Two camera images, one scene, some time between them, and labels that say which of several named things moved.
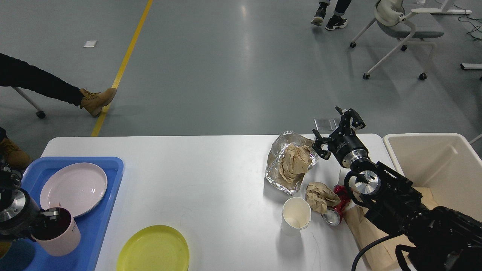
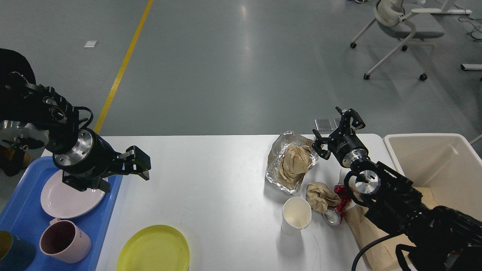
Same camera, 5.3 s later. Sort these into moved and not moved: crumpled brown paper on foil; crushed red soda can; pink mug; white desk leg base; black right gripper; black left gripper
Moved: black left gripper; pink mug
Not moved: white desk leg base; crushed red soda can; crumpled brown paper on foil; black right gripper
